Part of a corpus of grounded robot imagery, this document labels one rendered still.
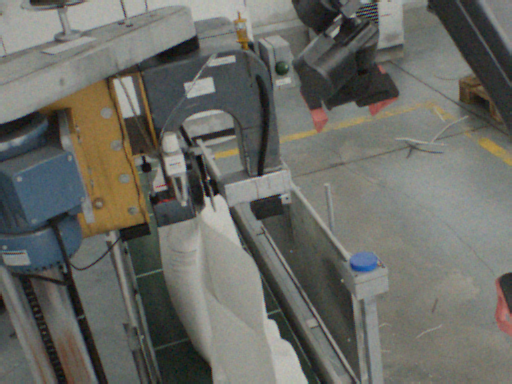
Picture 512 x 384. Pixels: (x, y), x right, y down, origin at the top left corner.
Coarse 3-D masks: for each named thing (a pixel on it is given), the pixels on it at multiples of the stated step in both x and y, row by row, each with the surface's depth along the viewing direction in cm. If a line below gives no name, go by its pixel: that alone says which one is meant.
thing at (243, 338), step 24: (216, 240) 142; (216, 264) 147; (240, 264) 137; (216, 288) 154; (240, 288) 142; (216, 312) 123; (240, 312) 147; (264, 312) 120; (216, 336) 129; (240, 336) 118; (264, 336) 140; (216, 360) 144; (240, 360) 122; (264, 360) 113; (288, 360) 138
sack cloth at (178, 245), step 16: (160, 176) 205; (208, 208) 181; (224, 208) 196; (176, 224) 184; (192, 224) 181; (208, 224) 180; (224, 224) 184; (160, 240) 197; (176, 240) 185; (192, 240) 183; (176, 256) 188; (192, 256) 187; (176, 272) 192; (192, 272) 190; (176, 288) 196; (192, 288) 192; (176, 304) 202; (192, 304) 195; (192, 320) 198; (208, 320) 197; (192, 336) 202; (208, 336) 199; (208, 352) 202
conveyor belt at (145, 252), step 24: (144, 192) 308; (144, 240) 274; (240, 240) 266; (144, 264) 259; (144, 288) 246; (264, 288) 238; (168, 312) 233; (168, 336) 222; (288, 336) 216; (168, 360) 212; (192, 360) 211
